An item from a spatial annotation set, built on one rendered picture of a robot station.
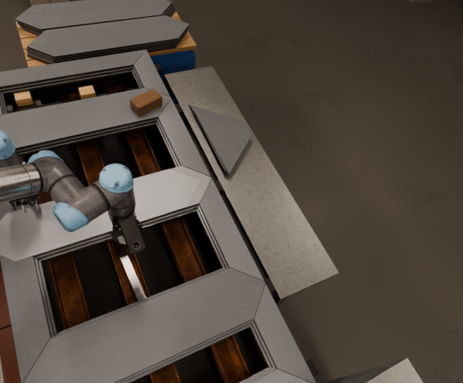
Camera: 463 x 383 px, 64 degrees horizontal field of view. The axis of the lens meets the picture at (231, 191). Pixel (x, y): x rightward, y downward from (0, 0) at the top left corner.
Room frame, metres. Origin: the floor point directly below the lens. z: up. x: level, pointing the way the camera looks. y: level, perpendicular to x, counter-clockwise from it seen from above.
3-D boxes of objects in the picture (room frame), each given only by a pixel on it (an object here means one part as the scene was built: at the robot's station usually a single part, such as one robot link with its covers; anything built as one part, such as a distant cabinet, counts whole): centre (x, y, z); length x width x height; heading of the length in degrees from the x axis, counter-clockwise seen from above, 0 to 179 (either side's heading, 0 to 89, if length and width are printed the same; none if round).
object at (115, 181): (0.46, 0.28, 1.20); 0.09 x 0.08 x 0.11; 148
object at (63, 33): (1.54, 0.82, 0.82); 0.80 x 0.40 x 0.06; 129
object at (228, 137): (1.13, 0.09, 0.77); 0.45 x 0.20 x 0.04; 39
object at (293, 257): (1.01, 0.00, 0.73); 1.20 x 0.26 x 0.03; 39
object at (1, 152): (0.49, 0.62, 1.15); 0.09 x 0.08 x 0.11; 103
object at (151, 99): (1.07, 0.44, 0.87); 0.12 x 0.06 x 0.05; 147
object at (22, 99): (0.98, 0.94, 0.79); 0.06 x 0.05 x 0.04; 129
